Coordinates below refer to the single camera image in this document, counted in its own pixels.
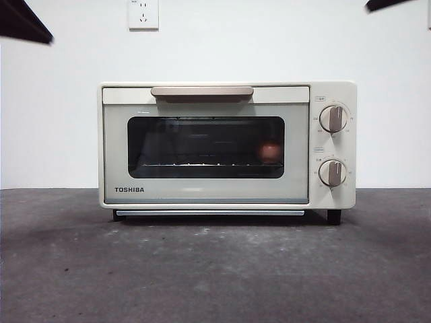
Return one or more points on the cream Toshiba toaster oven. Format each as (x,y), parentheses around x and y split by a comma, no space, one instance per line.
(331,91)

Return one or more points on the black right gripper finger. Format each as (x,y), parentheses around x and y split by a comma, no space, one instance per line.
(397,3)

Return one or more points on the silver crumb tray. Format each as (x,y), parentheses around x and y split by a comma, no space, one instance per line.
(202,212)

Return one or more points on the brown egg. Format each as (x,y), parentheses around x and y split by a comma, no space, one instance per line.
(269,151)

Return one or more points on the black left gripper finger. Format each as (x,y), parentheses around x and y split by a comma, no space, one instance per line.
(23,23)

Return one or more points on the white wall socket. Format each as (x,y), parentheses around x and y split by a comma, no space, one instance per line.
(142,17)

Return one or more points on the cream temperature knob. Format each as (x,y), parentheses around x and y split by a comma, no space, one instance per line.
(333,118)

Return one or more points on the cream timer knob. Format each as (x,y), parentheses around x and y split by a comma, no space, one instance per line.
(332,173)

